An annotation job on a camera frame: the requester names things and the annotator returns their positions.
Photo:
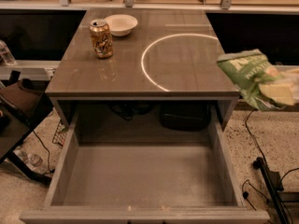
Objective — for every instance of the white ceramic bowl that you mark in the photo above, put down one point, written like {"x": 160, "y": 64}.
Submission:
{"x": 121, "y": 24}

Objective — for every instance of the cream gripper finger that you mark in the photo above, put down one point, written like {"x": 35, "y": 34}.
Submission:
{"x": 285, "y": 76}
{"x": 278, "y": 92}

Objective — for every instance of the gold patterned drink can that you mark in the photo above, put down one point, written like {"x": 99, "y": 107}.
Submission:
{"x": 101, "y": 38}

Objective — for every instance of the green jalapeno chip bag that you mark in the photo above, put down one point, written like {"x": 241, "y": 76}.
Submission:
{"x": 247, "y": 70}

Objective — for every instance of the clear plastic water bottle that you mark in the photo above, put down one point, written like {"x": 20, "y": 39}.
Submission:
{"x": 6, "y": 54}

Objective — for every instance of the black bag under cabinet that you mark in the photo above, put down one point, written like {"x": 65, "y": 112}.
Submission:
{"x": 185, "y": 116}

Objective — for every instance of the plastic bottle on floor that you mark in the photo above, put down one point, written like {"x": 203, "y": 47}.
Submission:
{"x": 33, "y": 161}

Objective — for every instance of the wire mesh basket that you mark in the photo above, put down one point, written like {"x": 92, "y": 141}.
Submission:
{"x": 60, "y": 134}

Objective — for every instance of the grey cabinet with glossy top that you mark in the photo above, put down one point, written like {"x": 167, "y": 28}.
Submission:
{"x": 170, "y": 55}

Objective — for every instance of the open grey top drawer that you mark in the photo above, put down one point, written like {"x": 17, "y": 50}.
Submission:
{"x": 113, "y": 171}

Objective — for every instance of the black stand with cables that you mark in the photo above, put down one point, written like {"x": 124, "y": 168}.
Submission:
{"x": 274, "y": 184}

